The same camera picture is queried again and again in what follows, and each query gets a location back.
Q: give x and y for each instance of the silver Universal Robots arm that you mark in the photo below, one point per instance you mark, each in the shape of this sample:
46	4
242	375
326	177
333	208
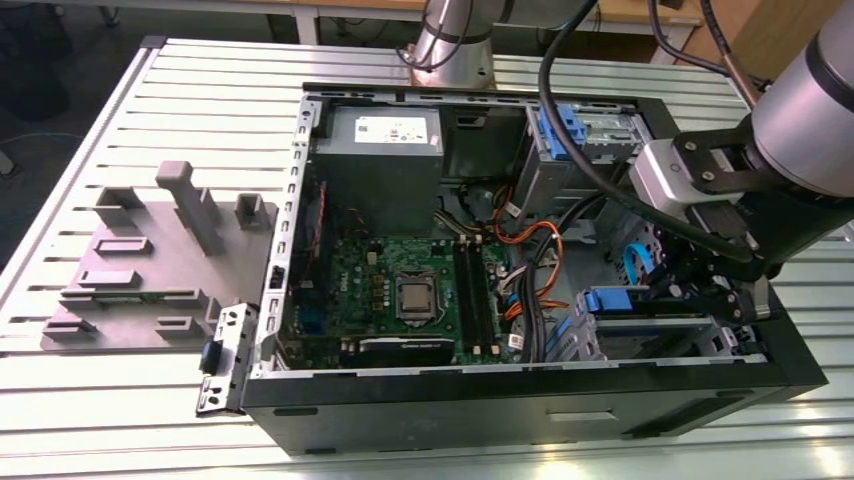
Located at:
821	100

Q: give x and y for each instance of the metal disk bay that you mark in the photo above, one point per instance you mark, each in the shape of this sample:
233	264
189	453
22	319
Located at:
588	340

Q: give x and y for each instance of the grey metal drive cage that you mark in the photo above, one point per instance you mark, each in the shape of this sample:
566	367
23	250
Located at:
548	185

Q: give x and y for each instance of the black RAM slot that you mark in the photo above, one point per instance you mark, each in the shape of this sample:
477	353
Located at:
485	295
469	295

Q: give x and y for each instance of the blue plastic drive latch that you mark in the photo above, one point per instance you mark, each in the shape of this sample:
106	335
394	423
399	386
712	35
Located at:
576	125

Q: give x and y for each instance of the silver CPU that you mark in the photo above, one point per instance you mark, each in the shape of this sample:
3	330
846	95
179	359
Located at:
417	300

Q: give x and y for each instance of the black open PC case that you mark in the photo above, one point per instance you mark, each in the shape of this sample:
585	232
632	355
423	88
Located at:
468	410

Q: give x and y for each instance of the CPU socket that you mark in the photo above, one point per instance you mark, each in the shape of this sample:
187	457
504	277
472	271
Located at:
399	300

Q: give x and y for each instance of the black graphics card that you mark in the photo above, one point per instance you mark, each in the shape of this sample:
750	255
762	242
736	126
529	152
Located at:
401	350

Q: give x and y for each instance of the wooden cabinet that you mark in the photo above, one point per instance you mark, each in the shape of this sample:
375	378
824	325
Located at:
781	45

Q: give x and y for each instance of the green motherboard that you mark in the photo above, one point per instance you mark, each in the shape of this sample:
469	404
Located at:
363	280

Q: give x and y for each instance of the wooden desk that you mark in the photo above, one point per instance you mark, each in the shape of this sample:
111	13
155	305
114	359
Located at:
674	21

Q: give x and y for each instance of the grey power supply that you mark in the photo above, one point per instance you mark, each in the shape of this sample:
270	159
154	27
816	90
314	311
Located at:
374	190

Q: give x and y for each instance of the black case fan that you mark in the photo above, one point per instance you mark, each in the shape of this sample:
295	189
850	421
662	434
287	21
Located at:
310	260

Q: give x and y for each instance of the blue board connector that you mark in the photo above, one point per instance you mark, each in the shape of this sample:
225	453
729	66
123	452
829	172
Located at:
313	320

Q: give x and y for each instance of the grey parts rack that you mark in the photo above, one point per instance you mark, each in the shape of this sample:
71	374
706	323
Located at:
167	270

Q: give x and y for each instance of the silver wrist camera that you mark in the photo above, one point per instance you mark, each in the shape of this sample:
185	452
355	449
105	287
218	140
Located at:
661	185

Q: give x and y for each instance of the metal bracket with blue tab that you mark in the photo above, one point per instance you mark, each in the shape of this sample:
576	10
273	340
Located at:
234	325

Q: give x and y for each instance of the white frame desk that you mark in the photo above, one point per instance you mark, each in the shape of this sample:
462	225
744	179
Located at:
306	27

